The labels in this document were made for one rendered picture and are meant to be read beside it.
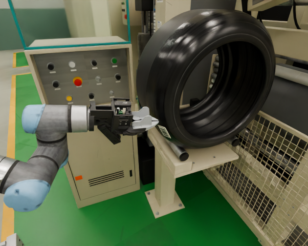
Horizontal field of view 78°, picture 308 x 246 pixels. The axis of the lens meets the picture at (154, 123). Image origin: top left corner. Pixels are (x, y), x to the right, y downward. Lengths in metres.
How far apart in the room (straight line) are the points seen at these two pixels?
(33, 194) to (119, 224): 1.27
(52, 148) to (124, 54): 0.82
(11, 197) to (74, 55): 0.88
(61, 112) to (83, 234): 1.31
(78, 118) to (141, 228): 1.27
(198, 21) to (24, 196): 0.64
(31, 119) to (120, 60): 0.81
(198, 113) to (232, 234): 1.02
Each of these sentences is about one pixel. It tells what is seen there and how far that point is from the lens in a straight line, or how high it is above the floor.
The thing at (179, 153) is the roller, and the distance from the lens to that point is 0.83.
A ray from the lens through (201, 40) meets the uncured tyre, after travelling 0.64.
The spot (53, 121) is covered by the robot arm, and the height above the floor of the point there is 1.21.
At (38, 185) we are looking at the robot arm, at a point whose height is 1.13.
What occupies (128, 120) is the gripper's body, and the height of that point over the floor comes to 1.19.
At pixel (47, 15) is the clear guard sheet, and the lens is 1.17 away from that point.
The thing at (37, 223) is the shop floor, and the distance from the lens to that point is 1.92.
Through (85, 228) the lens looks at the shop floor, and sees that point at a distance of 1.75.
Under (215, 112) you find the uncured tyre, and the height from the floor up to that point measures 0.96.
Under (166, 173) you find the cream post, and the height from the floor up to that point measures 0.40.
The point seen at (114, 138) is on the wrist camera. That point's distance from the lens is 0.61.
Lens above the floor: 1.46
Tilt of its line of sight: 32 degrees down
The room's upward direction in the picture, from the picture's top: straight up
